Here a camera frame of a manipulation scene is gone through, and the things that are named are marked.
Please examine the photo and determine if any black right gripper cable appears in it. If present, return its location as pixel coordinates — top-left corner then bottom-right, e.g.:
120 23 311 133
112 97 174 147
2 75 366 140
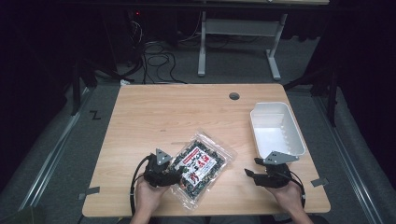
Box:
289 170 307 210

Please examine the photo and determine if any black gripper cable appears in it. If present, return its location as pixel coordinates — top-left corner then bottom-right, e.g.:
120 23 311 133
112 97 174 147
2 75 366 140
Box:
289 170 307 210
129 155 153 217

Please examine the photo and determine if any white plastic bin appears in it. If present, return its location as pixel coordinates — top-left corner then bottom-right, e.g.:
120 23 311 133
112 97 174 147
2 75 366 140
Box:
248 101 307 161

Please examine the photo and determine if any tangle of black floor cables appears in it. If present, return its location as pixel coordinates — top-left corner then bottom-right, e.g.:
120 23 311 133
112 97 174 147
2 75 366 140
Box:
129 18 189 85

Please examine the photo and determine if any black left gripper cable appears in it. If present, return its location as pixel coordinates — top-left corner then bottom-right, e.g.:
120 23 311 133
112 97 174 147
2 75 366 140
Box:
129 155 153 217

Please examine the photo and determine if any grey tape strip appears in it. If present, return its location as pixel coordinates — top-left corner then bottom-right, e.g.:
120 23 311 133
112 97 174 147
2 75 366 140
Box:
77 186 101 201
310 177 330 188

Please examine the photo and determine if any clear bag of dark pieces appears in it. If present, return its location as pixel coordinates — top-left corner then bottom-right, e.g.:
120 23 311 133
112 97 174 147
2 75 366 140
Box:
169 130 238 212

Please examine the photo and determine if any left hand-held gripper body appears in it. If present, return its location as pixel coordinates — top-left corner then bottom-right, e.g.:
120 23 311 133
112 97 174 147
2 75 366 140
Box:
143 148 182 189

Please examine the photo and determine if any white metal desk frame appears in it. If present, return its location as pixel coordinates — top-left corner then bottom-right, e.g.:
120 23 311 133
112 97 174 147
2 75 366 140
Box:
197 10 289 81

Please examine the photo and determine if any person's right hand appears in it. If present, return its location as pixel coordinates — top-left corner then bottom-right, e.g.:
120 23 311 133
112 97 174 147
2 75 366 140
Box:
267 181 305 217

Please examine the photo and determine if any person's left hand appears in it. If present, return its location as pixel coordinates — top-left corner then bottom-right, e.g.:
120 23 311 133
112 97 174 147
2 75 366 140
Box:
134 178 171 217

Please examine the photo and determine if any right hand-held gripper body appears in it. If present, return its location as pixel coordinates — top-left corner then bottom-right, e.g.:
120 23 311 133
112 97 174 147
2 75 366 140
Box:
253 150 300 189

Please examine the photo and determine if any black metal stand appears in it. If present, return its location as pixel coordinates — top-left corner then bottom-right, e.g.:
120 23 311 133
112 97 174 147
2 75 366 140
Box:
70 57 127 117
282 66 341 128

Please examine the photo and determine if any metal floor rail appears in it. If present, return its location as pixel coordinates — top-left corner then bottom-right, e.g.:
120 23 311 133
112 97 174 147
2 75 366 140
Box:
312 94 396 224
18 87 92 213

